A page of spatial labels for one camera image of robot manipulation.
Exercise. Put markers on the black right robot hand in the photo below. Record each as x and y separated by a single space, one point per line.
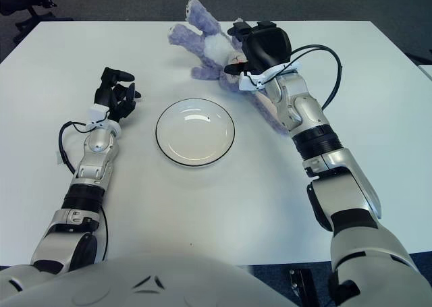
268 47

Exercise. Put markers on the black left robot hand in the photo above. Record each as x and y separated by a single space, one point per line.
103 94

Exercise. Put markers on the purple plush bunny doll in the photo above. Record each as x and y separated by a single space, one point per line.
202 40

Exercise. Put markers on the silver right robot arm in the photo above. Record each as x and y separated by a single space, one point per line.
344 192

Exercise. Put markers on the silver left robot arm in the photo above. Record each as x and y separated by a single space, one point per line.
96 148

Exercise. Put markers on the white plate with black rim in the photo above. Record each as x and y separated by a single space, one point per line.
195 135

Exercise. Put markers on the black office chair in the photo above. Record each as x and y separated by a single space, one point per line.
20 0

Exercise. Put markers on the black chair base leg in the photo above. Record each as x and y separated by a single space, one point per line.
418 56

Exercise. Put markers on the white neighbouring table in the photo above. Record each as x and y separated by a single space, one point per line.
426 71

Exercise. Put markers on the silver robot torso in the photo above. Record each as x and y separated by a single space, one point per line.
152 283

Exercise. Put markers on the white left wrist mount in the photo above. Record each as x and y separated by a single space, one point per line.
99 112

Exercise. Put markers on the white wrist mount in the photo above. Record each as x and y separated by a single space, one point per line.
248 82
99 112

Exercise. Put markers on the white right wrist mount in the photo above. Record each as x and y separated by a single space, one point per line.
248 82

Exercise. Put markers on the black metal bracket with screws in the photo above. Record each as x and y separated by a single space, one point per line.
300 283

